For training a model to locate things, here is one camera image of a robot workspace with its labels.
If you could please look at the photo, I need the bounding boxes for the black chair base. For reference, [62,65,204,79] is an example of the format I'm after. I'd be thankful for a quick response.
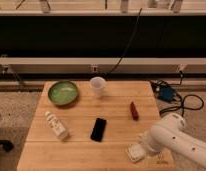
[0,140,14,152]

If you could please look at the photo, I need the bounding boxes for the white rectangular sponge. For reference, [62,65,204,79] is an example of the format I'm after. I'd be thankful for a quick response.
[126,143,145,163]

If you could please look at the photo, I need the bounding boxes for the blue power box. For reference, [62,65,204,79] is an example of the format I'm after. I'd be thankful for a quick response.
[158,86,175,102]

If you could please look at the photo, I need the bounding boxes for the green ceramic bowl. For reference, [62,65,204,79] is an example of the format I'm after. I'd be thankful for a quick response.
[48,81,78,106]

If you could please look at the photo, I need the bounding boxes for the white plastic bottle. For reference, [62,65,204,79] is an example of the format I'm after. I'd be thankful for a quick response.
[45,111,69,141]

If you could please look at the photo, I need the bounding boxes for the black hanging cable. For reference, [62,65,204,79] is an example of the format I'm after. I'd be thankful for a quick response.
[103,7,144,78]

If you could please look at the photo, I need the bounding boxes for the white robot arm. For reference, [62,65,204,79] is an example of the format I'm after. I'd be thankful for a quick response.
[141,113,206,168]

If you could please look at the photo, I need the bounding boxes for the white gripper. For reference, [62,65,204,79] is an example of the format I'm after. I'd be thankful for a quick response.
[139,133,153,156]

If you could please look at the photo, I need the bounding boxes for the dark red small object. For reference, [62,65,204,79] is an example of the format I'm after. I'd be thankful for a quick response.
[130,102,139,120]

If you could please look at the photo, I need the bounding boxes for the black smartphone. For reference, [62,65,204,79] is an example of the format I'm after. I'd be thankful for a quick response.
[90,118,107,142]

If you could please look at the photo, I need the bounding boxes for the white wall outlet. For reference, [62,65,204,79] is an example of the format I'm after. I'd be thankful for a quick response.
[93,66,98,72]

